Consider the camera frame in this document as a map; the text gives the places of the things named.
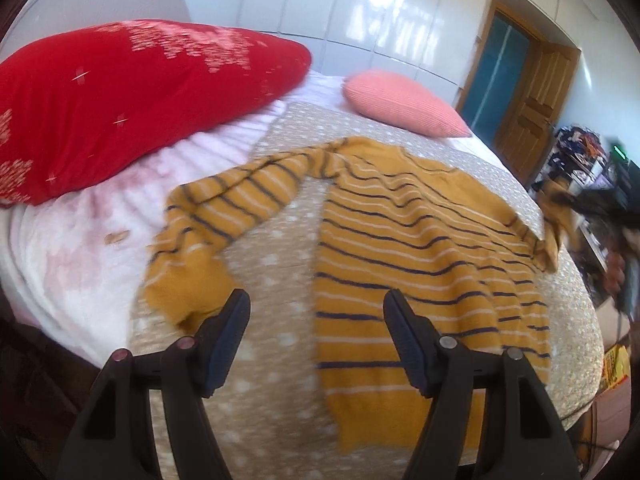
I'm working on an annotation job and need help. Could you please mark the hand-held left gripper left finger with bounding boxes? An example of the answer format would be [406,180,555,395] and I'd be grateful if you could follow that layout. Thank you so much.
[59,289,251,480]

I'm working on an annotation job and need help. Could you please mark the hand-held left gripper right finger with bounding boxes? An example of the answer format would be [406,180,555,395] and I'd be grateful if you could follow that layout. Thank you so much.
[382,288,584,480]

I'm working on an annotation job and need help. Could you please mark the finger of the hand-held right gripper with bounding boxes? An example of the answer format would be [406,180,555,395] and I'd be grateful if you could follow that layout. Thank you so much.
[542,184,583,213]

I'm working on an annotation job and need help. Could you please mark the yellow striped sweater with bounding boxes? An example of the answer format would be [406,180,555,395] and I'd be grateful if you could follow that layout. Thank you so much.
[141,136,576,457]

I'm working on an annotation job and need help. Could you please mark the cluttered side table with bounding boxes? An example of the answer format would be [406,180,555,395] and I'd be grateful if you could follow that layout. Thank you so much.
[531,124,612,192]

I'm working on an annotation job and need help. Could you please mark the brown wooden door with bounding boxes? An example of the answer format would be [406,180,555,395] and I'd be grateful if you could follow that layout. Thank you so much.
[494,41,581,183]

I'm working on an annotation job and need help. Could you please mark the beige dotted blanket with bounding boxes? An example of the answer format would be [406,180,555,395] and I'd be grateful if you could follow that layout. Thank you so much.
[129,101,604,480]

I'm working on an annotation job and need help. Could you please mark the white pink fluffy blanket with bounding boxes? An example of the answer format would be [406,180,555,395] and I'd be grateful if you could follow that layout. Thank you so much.
[0,70,351,367]

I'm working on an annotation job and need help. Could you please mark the yellow printed box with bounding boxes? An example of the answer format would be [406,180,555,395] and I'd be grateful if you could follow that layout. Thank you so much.
[602,344,632,392]

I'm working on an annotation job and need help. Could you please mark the pink ribbed pillow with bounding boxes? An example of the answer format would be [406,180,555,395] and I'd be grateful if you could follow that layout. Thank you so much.
[342,70,472,139]

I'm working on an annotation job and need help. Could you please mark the red patterned pillow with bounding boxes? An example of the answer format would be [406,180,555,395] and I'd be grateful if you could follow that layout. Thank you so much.
[0,19,314,207]

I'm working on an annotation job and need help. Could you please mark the glossy white wardrobe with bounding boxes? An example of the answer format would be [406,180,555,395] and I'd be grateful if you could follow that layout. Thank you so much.
[187,0,497,107]

